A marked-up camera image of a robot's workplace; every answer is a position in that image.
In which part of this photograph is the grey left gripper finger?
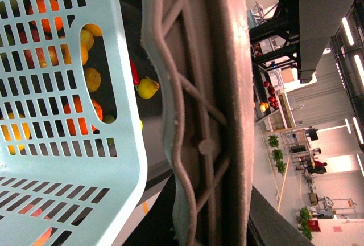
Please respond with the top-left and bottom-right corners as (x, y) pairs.
(141, 0), (254, 245)

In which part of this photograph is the light blue shopping basket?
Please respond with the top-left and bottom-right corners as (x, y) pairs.
(1, 0), (147, 245)

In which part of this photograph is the yellow lemon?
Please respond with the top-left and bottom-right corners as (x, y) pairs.
(1, 122), (31, 155)

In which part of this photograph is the yellow green pear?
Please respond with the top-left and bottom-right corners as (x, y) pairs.
(138, 77), (160, 100)

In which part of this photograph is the red chili pepper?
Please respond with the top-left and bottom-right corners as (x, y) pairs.
(129, 58), (140, 86)

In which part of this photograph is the orange centre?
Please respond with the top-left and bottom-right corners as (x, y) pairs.
(60, 23), (102, 65)

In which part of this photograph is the orange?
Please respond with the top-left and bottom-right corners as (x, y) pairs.
(84, 68), (101, 92)
(60, 23), (102, 65)

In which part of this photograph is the orange right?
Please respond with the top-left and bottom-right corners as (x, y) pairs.
(84, 68), (101, 92)

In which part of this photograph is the large orange mandarin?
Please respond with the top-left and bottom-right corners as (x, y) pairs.
(63, 97), (98, 136)

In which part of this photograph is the red yellow apple centre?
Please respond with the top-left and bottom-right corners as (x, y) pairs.
(23, 46), (59, 69)

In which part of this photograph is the small orange tangerine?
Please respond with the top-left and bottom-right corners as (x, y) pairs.
(27, 0), (63, 33)

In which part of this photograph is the black metal shelf frame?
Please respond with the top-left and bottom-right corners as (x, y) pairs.
(249, 0), (301, 69)

